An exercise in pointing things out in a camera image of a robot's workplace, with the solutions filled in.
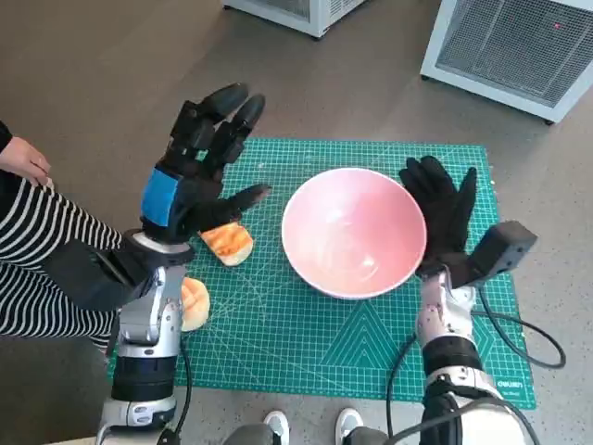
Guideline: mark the green cutting mat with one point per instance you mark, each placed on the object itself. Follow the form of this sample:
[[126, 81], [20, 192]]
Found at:
[[278, 334]]

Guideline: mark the white glass-front cabinet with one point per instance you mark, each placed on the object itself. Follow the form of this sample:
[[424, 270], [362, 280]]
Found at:
[[296, 14]]

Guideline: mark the white mesh-front cabinet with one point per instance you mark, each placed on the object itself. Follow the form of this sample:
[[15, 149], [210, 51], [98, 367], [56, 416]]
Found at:
[[509, 46]]

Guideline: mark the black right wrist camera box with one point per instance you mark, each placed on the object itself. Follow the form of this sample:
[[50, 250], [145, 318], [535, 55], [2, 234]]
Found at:
[[500, 250]]

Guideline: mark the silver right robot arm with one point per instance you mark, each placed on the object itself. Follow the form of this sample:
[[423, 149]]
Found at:
[[445, 324]]

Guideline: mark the person's hand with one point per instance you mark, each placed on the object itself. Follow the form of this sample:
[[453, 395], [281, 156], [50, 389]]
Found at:
[[25, 160]]

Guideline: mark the dark grey leg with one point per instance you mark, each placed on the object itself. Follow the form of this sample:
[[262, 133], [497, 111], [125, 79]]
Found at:
[[370, 438], [250, 436]]

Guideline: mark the pale round toy bun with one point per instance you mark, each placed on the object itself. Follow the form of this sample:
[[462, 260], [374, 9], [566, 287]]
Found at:
[[197, 303]]

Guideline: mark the white shoe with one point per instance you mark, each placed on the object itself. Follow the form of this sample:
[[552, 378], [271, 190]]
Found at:
[[348, 424], [276, 426]]

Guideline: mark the person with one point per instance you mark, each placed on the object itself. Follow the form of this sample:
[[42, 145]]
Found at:
[[41, 259]]

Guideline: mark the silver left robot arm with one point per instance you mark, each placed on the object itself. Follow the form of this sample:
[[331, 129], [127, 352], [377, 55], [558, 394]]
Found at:
[[143, 334]]

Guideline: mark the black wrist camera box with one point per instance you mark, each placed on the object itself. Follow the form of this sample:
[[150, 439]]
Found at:
[[92, 273], [500, 250]]

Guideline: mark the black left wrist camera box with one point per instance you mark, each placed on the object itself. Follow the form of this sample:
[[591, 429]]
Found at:
[[92, 273]]

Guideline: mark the pink bowl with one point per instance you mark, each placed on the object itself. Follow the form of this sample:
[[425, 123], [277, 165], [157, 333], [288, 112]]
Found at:
[[352, 232]]

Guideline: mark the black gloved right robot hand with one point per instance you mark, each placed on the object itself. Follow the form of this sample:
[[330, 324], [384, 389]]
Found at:
[[440, 218]]

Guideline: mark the orange toasted toy bread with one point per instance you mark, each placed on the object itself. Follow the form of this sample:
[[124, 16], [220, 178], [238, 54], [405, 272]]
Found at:
[[229, 245]]

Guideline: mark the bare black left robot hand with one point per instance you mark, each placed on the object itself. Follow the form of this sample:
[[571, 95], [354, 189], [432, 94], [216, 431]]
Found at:
[[194, 194]]

